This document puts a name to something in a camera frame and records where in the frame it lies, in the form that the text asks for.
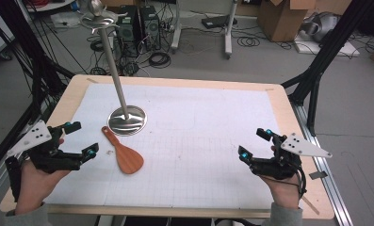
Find flat black device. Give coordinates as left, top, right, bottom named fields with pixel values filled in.
left=202, top=14, right=238, bottom=30

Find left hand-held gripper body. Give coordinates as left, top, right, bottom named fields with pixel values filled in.
left=5, top=120, right=85, bottom=174

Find grey tape piece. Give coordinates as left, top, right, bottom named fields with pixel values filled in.
left=309, top=170, right=329, bottom=181

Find grey wrapped object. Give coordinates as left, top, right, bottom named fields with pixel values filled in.
left=301, top=11, right=341, bottom=43

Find thin black cable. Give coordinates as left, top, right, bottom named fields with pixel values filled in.
left=296, top=166, right=308, bottom=200

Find person's right hand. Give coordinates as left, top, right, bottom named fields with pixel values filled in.
left=259, top=173, right=302, bottom=210

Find black metal frame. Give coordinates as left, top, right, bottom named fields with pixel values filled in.
left=0, top=0, right=77, bottom=177
left=282, top=0, right=374, bottom=137

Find white grid mat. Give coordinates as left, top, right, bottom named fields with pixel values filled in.
left=44, top=83, right=283, bottom=210

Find large cardboard box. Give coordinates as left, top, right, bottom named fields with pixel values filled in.
left=257, top=0, right=317, bottom=42

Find wooden rice paddle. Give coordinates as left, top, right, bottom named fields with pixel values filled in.
left=100, top=125, right=145, bottom=175

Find thin wooden stick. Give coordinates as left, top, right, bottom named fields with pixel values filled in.
left=301, top=196, right=320, bottom=216

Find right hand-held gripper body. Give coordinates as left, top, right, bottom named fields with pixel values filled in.
left=249, top=132, right=333, bottom=181

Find metal utensil stand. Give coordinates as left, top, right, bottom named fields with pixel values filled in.
left=80, top=0, right=148, bottom=137

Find round white table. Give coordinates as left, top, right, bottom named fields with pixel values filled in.
left=25, top=0, right=76, bottom=13

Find black cable coil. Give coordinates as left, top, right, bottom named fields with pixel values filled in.
left=148, top=51, right=172, bottom=69
left=236, top=36, right=261, bottom=48

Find white foam board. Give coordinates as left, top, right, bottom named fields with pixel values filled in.
left=294, top=33, right=361, bottom=58

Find aluminium rail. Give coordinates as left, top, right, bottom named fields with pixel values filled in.
left=289, top=102, right=354, bottom=226

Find white stand leg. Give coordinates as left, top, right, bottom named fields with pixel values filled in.
left=223, top=0, right=239, bottom=59
left=171, top=0, right=183, bottom=54

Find black computer tower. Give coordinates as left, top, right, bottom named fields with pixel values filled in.
left=116, top=5, right=141, bottom=58
left=139, top=6, right=161, bottom=51

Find person's left hand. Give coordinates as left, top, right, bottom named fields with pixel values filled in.
left=15, top=163, right=72, bottom=216

